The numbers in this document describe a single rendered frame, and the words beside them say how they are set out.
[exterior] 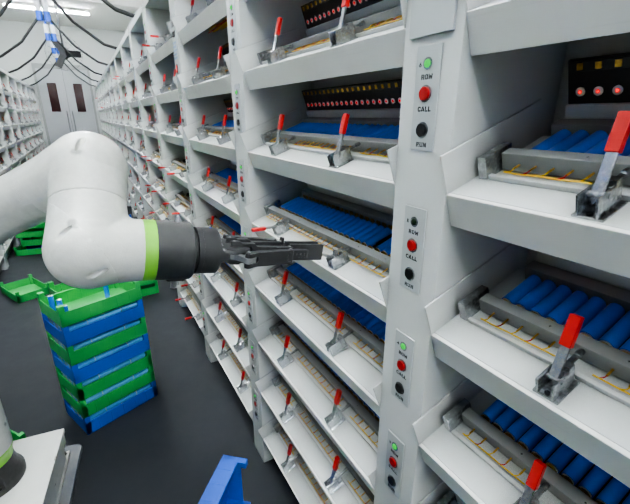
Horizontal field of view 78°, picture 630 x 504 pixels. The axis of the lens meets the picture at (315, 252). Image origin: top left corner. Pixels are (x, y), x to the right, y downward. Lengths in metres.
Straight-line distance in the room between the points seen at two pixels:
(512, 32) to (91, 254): 0.55
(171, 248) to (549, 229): 0.47
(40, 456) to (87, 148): 0.89
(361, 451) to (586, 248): 0.65
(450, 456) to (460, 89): 0.51
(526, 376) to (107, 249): 0.54
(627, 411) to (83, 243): 0.64
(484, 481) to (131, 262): 0.57
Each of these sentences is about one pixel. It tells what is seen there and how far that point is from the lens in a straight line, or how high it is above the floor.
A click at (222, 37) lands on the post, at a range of 1.85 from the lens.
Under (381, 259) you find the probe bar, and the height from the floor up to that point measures 0.95.
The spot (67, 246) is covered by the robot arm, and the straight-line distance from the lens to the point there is 0.59.
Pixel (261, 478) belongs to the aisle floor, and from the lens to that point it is 1.58.
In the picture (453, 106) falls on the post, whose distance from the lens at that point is 0.51.
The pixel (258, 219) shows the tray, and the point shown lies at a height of 0.91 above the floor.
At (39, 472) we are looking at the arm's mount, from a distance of 1.28.
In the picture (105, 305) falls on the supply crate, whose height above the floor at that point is 0.51.
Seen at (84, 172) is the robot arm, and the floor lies 1.12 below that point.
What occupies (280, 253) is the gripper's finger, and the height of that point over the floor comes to 0.97.
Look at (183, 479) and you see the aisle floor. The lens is 1.63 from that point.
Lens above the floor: 1.19
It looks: 19 degrees down
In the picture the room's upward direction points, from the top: straight up
